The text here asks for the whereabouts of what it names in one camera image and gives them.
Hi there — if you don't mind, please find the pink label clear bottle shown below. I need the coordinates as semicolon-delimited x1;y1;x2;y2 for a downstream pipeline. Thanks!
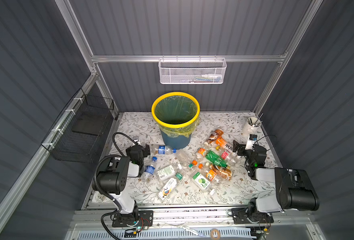
216;146;237;166

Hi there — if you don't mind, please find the blue cap water bottle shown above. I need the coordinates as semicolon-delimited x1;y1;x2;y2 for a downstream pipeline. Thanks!
141;157;157;182

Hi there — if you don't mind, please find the blue label water bottle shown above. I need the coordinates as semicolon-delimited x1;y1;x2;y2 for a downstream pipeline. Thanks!
149;145;176;155

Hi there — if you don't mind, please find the orange white label bottle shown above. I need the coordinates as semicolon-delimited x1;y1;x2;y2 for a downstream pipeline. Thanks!
216;137;237;157

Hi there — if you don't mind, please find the green plastic bottle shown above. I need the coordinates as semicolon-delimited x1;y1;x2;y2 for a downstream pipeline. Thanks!
206;150;230;169

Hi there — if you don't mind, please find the clear crushed bottle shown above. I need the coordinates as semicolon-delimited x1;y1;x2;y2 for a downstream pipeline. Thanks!
175;149;192;167

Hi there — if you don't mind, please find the brown orange cap bottle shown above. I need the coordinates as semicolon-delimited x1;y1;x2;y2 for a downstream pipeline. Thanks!
204;129;224;146

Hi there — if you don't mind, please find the white colourful label bottle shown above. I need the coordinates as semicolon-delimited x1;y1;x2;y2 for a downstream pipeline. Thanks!
157;173;183;202

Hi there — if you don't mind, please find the green label clear bottle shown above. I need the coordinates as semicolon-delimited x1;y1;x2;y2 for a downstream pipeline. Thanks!
155;163;183;182

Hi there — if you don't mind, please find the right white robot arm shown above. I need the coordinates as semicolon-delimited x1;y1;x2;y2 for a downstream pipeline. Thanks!
233;141;320;218

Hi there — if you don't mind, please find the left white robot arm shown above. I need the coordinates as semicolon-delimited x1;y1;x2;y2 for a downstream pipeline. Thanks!
92;132;150;217

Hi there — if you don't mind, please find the teal bin yellow rim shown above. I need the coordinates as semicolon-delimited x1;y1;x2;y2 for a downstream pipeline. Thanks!
151;92;201;150

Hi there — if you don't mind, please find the white cup with tools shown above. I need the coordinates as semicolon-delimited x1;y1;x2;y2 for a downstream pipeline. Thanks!
242;117;262;136

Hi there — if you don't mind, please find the brown tea bottle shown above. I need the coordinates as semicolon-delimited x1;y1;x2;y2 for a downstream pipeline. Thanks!
206;162;233;181

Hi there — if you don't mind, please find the floral table mat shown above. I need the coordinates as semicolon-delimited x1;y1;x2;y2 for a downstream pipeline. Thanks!
118;112;275;206

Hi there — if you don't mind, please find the orange label bottle near lime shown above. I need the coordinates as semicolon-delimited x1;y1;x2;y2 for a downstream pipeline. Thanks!
198;163;221;185

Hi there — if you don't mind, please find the orange label small bottle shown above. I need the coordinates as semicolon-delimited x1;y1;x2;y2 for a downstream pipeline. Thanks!
196;148;207;159

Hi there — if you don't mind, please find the lime label clear bottle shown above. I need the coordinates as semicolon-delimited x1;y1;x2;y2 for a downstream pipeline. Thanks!
188;171;216;196

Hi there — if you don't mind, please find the orange cap clear bottle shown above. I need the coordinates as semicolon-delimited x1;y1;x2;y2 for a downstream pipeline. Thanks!
188;160;204;175

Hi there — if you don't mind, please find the tape roll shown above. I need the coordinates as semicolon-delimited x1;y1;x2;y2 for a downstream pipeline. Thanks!
210;229;221;240

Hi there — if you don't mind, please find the white tube in basket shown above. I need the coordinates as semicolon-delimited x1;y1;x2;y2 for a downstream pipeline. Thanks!
197;74;223;82

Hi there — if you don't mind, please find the black wire side basket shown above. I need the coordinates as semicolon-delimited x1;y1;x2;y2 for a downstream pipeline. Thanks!
41;90;115;164

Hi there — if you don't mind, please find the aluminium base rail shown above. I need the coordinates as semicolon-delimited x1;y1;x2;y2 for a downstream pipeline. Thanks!
70;205;315;229

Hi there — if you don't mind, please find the white wire wall basket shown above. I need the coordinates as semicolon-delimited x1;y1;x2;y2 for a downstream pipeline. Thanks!
158;57;227;85

